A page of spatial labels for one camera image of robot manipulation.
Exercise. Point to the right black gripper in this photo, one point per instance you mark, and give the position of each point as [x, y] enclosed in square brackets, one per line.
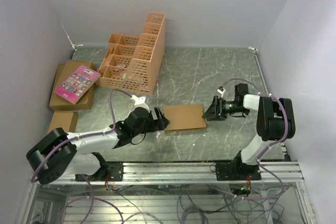
[216, 111]

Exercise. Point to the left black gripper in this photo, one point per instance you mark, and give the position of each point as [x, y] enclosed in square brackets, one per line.
[156, 124]

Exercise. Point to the brown cardboard box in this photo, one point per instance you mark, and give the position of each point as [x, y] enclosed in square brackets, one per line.
[184, 117]

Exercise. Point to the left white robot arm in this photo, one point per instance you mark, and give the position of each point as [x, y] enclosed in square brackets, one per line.
[60, 153]

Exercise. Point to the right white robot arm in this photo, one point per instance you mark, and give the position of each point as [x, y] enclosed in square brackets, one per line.
[275, 122]

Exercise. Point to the small closed cardboard box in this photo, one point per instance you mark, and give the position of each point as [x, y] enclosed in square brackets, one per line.
[65, 119]

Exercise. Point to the large closed cardboard box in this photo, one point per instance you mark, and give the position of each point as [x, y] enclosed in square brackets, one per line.
[59, 104]

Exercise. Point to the orange plastic organizer rack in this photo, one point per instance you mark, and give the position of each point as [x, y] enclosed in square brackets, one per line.
[132, 63]

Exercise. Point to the pink book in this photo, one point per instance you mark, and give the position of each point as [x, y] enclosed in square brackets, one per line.
[75, 81]

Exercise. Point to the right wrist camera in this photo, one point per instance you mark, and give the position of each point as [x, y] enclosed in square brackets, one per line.
[223, 92]

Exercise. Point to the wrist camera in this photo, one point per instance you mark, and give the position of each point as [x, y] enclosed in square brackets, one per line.
[223, 92]
[140, 102]

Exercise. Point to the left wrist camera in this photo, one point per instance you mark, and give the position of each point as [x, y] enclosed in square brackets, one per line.
[140, 102]

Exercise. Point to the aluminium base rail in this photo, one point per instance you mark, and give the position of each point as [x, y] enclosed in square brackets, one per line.
[197, 173]

